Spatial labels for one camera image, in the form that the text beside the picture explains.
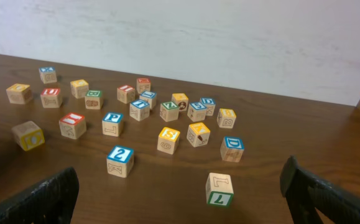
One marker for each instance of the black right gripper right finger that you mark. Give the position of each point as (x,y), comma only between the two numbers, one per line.
(307,194)

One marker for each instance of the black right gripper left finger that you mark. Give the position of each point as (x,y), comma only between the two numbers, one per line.
(51,200)

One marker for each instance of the yellow O side block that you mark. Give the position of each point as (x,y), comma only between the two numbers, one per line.
(28,135)

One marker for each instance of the blue 2 wooden block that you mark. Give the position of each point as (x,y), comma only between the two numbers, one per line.
(120,161)

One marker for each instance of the red I block lower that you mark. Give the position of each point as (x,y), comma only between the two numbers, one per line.
(72,125)

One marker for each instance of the red i block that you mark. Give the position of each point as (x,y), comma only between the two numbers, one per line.
(72,125)
(126,94)

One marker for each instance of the blue D block near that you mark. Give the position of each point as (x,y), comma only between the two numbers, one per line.
(232,149)

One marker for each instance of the blue d block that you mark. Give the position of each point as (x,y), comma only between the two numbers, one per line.
(232,149)
(210,105)

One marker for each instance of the green 7 wooden block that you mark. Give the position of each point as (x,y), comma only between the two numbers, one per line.
(219,190)

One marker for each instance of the blue P wooden block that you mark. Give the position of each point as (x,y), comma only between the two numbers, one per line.
(112,124)

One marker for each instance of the red U block upper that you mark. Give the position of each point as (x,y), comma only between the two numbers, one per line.
(51,98)

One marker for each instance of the yellow 8 wooden block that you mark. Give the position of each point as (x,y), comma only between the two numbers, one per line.
(226,118)

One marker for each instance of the green B wooden block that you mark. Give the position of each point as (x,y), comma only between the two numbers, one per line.
(94,99)

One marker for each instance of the yellow O top block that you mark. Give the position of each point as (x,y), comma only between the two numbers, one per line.
(19,94)

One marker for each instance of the yellow block centre top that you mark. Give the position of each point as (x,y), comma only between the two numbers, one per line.
(79,88)

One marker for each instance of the yellow picture wooden block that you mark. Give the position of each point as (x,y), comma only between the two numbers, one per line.
(198,134)

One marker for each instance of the blue T wooden block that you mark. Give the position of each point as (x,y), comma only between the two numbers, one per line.
(139,110)

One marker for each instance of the blue X wooden block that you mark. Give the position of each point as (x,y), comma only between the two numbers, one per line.
(48,75)

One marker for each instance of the yellow S wooden block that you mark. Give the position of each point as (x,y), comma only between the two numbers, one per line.
(168,140)

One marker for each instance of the blue D block far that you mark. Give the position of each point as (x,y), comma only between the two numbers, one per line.
(210,105)

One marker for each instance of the red I block upper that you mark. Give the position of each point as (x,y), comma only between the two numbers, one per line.
(126,94)

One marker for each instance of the blue 5 wooden block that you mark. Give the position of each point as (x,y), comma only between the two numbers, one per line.
(197,111)

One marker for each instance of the blue L wooden block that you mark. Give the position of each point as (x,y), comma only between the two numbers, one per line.
(150,97)

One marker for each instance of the green Z wooden block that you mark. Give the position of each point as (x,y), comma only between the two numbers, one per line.
(169,111)

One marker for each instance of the red block far top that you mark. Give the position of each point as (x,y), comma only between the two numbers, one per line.
(143,84)

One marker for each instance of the yellow monkey picture block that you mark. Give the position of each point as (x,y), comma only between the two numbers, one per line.
(181,100)

